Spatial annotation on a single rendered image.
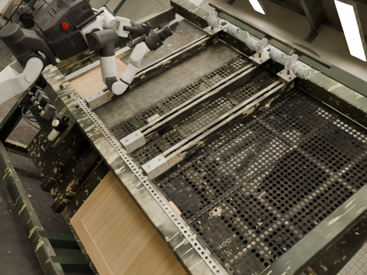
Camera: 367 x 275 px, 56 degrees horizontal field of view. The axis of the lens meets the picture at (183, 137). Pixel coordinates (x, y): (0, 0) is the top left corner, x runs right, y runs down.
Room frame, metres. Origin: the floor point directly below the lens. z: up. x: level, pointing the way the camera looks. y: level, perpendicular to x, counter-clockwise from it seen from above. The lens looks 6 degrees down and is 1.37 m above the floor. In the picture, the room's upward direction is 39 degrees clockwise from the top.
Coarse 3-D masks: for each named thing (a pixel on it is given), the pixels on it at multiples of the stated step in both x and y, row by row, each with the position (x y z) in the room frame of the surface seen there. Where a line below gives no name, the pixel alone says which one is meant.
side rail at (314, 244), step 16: (352, 208) 1.56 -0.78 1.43; (320, 224) 1.51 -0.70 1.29; (336, 224) 1.51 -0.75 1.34; (352, 224) 1.61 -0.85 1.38; (304, 240) 1.46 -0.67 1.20; (320, 240) 1.46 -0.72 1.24; (336, 240) 1.56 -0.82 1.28; (288, 256) 1.42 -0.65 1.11; (304, 256) 1.41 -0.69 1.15; (272, 272) 1.37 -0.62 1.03; (288, 272) 1.37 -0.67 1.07
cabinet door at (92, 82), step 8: (120, 64) 2.54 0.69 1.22; (88, 72) 2.51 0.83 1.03; (96, 72) 2.50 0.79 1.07; (120, 72) 2.48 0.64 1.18; (72, 80) 2.46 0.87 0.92; (80, 80) 2.45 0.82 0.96; (88, 80) 2.44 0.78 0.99; (96, 80) 2.44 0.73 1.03; (80, 88) 2.38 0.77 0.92; (88, 88) 2.38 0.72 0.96; (96, 88) 2.37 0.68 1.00
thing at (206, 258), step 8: (80, 104) 2.20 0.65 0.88; (88, 112) 2.14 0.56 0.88; (96, 120) 2.09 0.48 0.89; (104, 128) 2.03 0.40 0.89; (104, 136) 1.99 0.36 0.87; (112, 144) 1.93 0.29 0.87; (120, 152) 1.89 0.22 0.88; (128, 160) 1.84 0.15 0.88; (136, 168) 1.80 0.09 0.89; (144, 184) 1.72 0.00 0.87; (152, 192) 1.69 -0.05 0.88; (160, 200) 1.65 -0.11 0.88; (168, 208) 1.61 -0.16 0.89; (168, 216) 1.59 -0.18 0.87; (176, 216) 1.58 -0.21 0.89; (176, 224) 1.55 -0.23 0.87; (184, 232) 1.52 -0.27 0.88; (200, 248) 1.46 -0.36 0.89; (208, 256) 1.43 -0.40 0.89; (208, 264) 1.41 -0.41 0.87; (216, 272) 1.38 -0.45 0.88
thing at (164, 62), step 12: (216, 12) 2.52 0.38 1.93; (204, 36) 2.61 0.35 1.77; (216, 36) 2.63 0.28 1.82; (180, 48) 2.53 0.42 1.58; (192, 48) 2.53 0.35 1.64; (204, 48) 2.61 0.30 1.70; (156, 60) 2.45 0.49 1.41; (168, 60) 2.44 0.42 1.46; (180, 60) 2.52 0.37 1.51; (144, 72) 2.36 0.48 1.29; (156, 72) 2.43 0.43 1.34; (132, 84) 2.34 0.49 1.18; (96, 96) 2.22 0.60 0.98; (108, 96) 2.26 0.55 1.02
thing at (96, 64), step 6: (174, 30) 2.83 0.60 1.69; (126, 48) 2.65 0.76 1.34; (132, 48) 2.65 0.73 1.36; (120, 54) 2.61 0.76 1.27; (126, 54) 2.64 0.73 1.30; (90, 66) 2.52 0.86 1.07; (96, 66) 2.53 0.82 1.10; (78, 72) 2.48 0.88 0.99; (84, 72) 2.49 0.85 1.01; (66, 78) 2.45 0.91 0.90; (72, 78) 2.45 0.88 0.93
